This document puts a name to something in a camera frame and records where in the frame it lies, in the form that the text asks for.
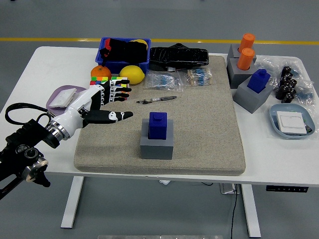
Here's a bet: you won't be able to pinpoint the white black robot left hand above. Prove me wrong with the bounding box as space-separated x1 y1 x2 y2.
51 79 134 137

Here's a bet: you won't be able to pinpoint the blue square seal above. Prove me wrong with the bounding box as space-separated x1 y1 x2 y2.
148 112 168 140
247 69 271 94

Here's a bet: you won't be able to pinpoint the grey seal holder block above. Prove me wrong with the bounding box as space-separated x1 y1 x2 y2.
226 58 256 89
227 44 257 63
233 76 273 115
140 119 174 160

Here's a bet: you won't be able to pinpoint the orange cylinder seal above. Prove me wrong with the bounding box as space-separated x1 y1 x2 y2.
239 33 256 52
236 47 256 71

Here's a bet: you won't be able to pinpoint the purple tray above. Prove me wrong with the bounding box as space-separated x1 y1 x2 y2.
46 85 87 111

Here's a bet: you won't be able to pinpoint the colourful puzzle cube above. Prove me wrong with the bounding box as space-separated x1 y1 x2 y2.
109 76 131 92
89 76 110 87

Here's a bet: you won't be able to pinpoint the orange fruit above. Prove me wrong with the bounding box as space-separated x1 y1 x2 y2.
90 66 112 79

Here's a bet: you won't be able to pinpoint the blue plastic bin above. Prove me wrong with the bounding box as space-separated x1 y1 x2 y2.
95 37 152 75

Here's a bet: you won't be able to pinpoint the yellow lemon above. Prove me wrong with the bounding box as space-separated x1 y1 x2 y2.
119 65 146 85

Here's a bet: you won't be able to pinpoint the black cloth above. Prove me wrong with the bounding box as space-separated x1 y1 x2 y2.
99 37 148 63

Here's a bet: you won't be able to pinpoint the black pen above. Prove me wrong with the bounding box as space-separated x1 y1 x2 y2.
136 96 177 105

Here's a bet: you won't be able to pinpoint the clear bag of blue resistors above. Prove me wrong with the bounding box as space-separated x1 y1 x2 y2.
178 67 214 87
144 71 184 93

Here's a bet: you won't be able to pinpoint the white table leg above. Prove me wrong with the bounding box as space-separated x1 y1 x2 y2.
60 176 85 229
240 184 262 238

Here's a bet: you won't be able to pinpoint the beige foam mat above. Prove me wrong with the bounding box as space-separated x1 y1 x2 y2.
73 55 246 177

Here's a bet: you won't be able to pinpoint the white box under table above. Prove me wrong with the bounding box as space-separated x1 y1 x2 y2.
219 183 241 195

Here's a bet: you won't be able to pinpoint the clear plastic bags of parts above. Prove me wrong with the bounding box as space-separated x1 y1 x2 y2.
255 54 315 100

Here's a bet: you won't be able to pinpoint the blue-grey tray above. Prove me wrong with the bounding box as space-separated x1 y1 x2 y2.
269 103 316 139

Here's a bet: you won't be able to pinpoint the black table control panel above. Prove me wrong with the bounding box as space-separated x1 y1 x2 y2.
265 185 309 193

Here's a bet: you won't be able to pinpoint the white switch panel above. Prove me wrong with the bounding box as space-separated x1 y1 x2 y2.
276 111 308 136
48 87 77 108

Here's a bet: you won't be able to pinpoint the black power cable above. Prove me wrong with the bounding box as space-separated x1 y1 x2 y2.
230 184 239 239

